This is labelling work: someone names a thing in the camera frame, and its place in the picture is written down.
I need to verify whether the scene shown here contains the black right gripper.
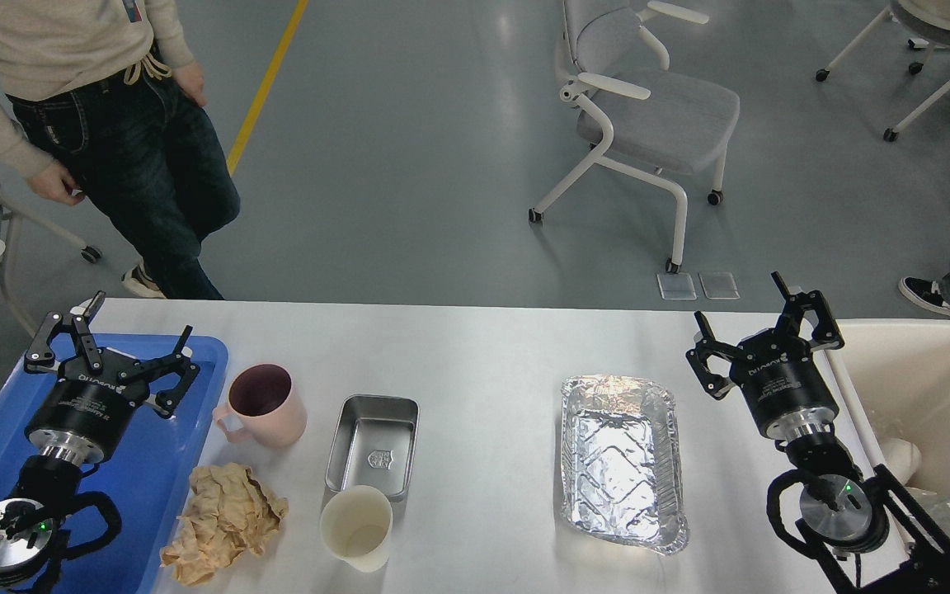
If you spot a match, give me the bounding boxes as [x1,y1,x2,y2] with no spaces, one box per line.
[685,271,845,438]

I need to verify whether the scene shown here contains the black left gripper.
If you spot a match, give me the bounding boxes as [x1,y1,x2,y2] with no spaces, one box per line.
[24,292,200,463]

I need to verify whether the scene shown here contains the pink ribbed mug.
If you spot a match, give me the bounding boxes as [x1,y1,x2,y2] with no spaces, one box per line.
[212,364,307,449]

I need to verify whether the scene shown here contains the small stainless steel tray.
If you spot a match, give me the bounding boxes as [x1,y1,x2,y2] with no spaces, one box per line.
[325,394,419,502]

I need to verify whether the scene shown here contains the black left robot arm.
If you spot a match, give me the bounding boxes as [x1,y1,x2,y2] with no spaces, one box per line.
[0,292,200,593]

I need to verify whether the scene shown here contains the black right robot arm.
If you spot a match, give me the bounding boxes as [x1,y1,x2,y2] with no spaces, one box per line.
[685,273,950,593]

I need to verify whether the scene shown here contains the right floor outlet plate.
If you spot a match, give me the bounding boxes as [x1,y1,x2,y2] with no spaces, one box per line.
[698,271,741,300]

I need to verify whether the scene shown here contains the floor outlet plate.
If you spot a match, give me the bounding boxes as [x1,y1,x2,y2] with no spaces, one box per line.
[656,273,698,301]
[698,271,741,300]

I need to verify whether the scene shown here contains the blue plastic tray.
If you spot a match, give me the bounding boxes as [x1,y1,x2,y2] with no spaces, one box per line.
[0,336,228,593]

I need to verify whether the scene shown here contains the left floor outlet plate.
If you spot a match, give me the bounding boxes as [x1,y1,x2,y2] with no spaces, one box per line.
[656,273,698,301]

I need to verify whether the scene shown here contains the white cup in bin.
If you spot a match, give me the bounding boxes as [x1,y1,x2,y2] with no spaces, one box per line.
[879,437,921,485]

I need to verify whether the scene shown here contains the cream plastic bin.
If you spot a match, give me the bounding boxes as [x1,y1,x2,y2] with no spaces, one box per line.
[828,319,950,497]

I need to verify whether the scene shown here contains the aluminium foil tray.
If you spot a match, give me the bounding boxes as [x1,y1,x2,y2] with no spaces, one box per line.
[559,375,689,556]

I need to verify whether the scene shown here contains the crumpled brown paper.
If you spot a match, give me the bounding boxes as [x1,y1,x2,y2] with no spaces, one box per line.
[159,463,289,587]

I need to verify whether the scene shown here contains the person in beige sweater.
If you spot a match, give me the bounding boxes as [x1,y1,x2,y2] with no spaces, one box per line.
[0,1,240,300]

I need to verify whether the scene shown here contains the grey white office chair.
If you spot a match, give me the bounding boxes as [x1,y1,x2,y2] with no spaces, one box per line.
[528,1,740,274]

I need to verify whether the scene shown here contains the cream paper cup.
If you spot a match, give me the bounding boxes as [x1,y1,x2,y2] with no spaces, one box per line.
[319,485,393,573]

